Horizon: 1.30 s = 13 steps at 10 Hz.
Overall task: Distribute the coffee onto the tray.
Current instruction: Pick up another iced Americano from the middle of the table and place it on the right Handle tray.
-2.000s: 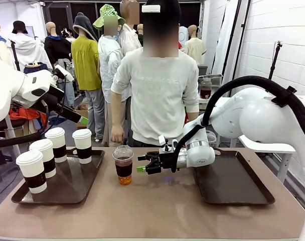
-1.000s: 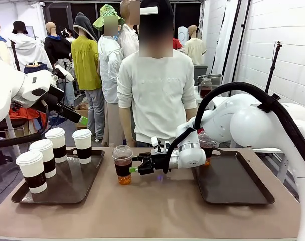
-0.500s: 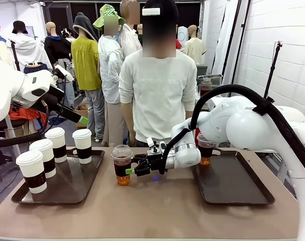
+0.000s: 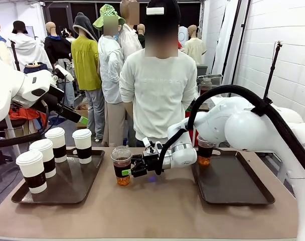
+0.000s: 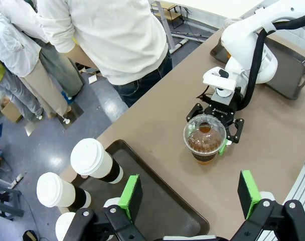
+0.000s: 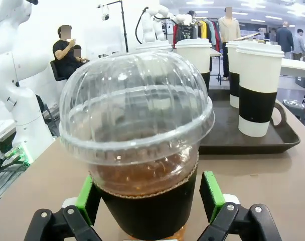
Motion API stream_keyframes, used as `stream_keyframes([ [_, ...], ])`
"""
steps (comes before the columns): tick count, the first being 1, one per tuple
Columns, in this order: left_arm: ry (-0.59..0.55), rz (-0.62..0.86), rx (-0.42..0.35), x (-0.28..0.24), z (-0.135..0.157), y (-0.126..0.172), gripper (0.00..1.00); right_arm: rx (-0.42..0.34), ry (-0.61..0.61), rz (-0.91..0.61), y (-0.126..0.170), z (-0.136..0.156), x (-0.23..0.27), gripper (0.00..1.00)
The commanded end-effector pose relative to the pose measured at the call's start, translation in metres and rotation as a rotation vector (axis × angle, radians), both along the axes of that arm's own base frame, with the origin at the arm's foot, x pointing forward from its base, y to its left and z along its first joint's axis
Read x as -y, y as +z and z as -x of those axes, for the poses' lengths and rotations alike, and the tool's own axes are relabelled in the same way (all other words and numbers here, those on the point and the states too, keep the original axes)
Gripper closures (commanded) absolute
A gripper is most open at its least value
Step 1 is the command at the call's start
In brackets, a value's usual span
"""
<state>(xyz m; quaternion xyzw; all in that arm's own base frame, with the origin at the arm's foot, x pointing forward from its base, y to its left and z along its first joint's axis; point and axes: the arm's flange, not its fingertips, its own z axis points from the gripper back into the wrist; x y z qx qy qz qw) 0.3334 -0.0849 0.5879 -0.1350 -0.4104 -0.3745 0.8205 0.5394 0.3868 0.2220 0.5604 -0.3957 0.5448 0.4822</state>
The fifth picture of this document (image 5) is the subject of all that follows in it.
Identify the clear dome-lid tea cup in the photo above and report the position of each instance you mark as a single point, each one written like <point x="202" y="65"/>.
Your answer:
<point x="205" y="143"/>

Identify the white table leg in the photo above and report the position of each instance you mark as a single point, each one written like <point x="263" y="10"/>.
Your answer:
<point x="175" y="46"/>

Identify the dark brown serving tray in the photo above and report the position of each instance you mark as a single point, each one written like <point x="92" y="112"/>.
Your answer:
<point x="162" y="206"/>
<point x="288" y="72"/>

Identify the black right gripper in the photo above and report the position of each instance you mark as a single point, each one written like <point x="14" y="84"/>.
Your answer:
<point x="225" y="110"/>

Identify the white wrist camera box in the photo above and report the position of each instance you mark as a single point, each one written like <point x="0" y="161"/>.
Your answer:
<point x="219" y="81"/>

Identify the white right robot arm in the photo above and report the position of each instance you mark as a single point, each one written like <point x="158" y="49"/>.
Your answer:
<point x="242" y="35"/>

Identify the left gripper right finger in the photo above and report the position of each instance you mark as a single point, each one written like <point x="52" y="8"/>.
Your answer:
<point x="246" y="193"/>

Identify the person in light grey trousers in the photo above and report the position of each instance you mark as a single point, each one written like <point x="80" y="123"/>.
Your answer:
<point x="17" y="98"/>

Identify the grey-blue metal stand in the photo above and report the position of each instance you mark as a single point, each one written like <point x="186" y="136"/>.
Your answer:
<point x="4" y="198"/>

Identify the person in grey jeans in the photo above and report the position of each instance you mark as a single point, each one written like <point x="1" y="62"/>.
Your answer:
<point x="62" y="67"/>

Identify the cardboard box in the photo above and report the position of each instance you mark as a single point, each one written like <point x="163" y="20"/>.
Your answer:
<point x="10" y="111"/>

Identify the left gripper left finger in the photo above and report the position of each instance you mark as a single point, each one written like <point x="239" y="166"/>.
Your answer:
<point x="133" y="198"/>

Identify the ribbed aluminium base rail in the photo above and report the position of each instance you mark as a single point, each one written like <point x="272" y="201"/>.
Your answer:
<point x="300" y="180"/>

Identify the white paper coffee cup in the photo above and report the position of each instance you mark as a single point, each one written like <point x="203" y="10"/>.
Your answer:
<point x="54" y="189"/>
<point x="64" y="226"/>
<point x="89" y="158"/>

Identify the metal floor plate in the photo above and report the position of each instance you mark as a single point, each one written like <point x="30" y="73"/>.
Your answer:
<point x="74" y="113"/>

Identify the person in white sweater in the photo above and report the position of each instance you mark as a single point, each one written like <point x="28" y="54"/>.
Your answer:
<point x="112" y="37"/>

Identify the person in beige trousers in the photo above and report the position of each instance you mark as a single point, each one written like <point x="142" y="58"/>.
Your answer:
<point x="42" y="88"/>

